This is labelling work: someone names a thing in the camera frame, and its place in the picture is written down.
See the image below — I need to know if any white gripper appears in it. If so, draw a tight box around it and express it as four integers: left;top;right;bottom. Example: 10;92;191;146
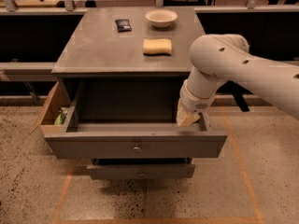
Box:
177;81;215;127

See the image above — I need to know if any grey top drawer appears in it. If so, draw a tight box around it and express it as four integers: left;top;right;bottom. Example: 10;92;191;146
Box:
44;77;227;160

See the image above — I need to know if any grey drawer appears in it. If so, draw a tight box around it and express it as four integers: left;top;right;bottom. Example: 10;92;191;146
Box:
87;164;195;179
44;77;227;160

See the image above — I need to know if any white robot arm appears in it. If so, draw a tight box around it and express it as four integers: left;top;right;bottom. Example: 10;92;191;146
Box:
177;35;299;127

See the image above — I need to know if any grey wooden drawer cabinet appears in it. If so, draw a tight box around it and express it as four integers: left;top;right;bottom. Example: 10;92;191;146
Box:
51;6;222;181

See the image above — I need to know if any grey bottom drawer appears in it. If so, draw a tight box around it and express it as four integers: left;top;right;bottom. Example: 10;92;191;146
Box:
87;164;195;179

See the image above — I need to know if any yellow sponge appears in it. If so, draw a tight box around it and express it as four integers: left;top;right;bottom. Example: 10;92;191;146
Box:
143;38;172;55

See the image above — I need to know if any white ceramic bowl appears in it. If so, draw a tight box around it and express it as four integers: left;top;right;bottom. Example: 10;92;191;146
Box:
146;9;178;28

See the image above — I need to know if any black snack packet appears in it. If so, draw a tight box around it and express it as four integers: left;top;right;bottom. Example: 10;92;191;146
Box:
115;20;132;32

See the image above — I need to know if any green bag in box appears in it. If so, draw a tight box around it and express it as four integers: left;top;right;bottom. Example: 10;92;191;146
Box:
54;107;68;125

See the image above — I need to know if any brown cardboard box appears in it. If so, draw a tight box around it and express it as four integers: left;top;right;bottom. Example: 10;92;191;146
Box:
31;82;69;135

